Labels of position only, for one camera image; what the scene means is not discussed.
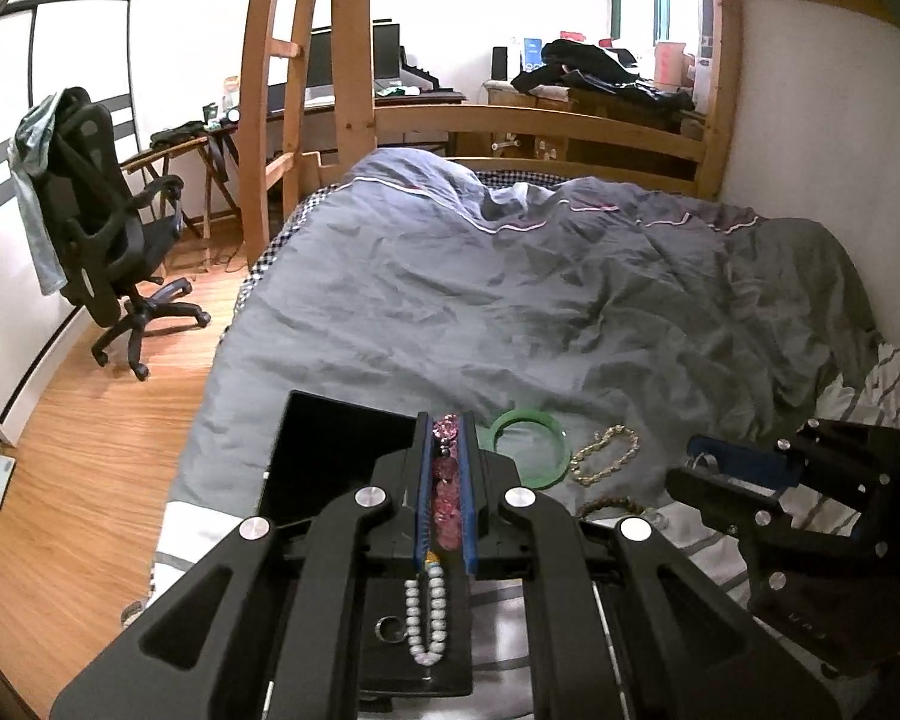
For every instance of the wooden folding table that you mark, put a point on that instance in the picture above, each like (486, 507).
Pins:
(195, 154)

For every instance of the dark computer desk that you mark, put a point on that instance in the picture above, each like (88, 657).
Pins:
(427, 96)

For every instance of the black office chair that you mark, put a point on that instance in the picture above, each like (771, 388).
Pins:
(97, 202)

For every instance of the wooden dresser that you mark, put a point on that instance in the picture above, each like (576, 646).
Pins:
(562, 101)

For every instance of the white striped pillow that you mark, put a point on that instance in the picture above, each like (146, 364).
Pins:
(889, 382)

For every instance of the clear jar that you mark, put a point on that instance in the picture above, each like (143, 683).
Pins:
(232, 96)

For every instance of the pink container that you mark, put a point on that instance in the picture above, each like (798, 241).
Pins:
(667, 64)

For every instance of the black cloth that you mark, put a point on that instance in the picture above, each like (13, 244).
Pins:
(176, 135)

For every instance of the pile of black clothes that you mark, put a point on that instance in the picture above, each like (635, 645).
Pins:
(592, 64)

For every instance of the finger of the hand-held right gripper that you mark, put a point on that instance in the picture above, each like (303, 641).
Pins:
(720, 499)
(750, 465)

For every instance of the black computer monitor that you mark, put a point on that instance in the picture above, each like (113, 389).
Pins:
(319, 60)
(386, 52)

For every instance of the wooden bunk bed frame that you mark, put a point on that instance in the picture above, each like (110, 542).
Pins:
(352, 52)

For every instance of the black speaker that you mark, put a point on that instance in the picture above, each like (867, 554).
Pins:
(500, 64)

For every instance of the white wardrobe with black stripes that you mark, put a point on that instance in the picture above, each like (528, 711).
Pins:
(15, 315)

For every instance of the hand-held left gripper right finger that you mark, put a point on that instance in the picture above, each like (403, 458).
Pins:
(469, 480)

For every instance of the black jewelry box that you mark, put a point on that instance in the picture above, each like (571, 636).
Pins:
(322, 450)

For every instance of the green jade bangle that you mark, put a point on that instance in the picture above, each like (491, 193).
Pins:
(561, 457)

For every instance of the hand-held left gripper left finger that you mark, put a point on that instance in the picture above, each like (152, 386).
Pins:
(423, 480)

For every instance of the olive grey blanket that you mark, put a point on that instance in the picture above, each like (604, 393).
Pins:
(795, 300)

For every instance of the white striped cloth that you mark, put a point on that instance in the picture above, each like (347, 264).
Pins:
(195, 540)

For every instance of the grey duvet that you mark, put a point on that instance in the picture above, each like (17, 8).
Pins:
(457, 300)

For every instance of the blue box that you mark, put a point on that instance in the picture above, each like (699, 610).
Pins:
(532, 54)

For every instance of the light blue jeans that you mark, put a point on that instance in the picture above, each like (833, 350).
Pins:
(34, 165)

